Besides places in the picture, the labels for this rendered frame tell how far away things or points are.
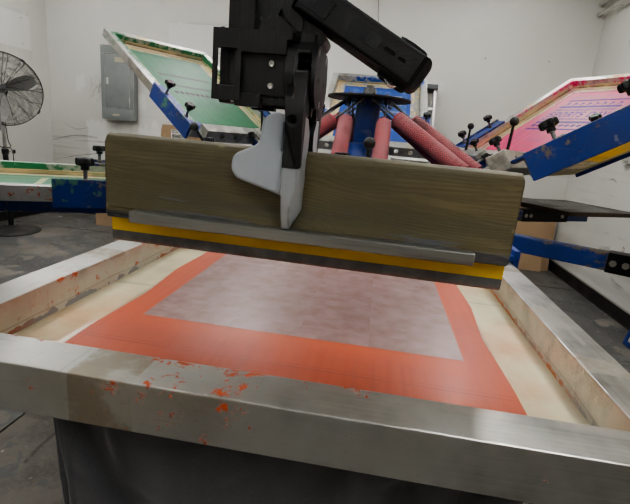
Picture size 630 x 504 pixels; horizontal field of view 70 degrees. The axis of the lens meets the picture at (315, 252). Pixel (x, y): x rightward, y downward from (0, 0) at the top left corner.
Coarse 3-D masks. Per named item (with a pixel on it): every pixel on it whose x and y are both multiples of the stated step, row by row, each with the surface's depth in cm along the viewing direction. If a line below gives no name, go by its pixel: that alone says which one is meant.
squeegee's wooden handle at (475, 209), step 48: (144, 144) 39; (192, 144) 38; (144, 192) 40; (192, 192) 39; (240, 192) 39; (336, 192) 37; (384, 192) 37; (432, 192) 36; (480, 192) 35; (432, 240) 37; (480, 240) 36
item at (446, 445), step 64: (128, 256) 60; (0, 320) 40; (0, 384) 31; (64, 384) 30; (128, 384) 30; (192, 384) 30; (256, 384) 31; (320, 384) 31; (576, 384) 39; (256, 448) 29; (320, 448) 29; (384, 448) 28; (448, 448) 27; (512, 448) 27; (576, 448) 27
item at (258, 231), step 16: (160, 224) 39; (176, 224) 39; (192, 224) 38; (208, 224) 38; (224, 224) 38; (240, 224) 38; (256, 224) 39; (272, 240) 38; (288, 240) 38; (304, 240) 37; (320, 240) 37; (336, 240) 37; (352, 240) 37; (368, 240) 37; (384, 240) 37; (400, 256) 36; (416, 256) 36; (432, 256) 36; (448, 256) 36; (464, 256) 36
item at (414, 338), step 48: (336, 288) 63; (384, 288) 64; (432, 288) 66; (336, 336) 47; (384, 336) 48; (432, 336) 50; (480, 336) 51; (336, 384) 38; (384, 384) 39; (432, 384) 40; (480, 384) 40
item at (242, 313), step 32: (224, 256) 73; (160, 288) 57; (192, 288) 57; (224, 288) 59; (256, 288) 60; (288, 288) 61; (128, 320) 47; (160, 320) 47; (192, 320) 48; (224, 320) 49; (256, 320) 50; (288, 320) 50; (128, 352) 40; (160, 352) 41; (192, 352) 41; (224, 352) 42; (256, 352) 42; (288, 352) 43
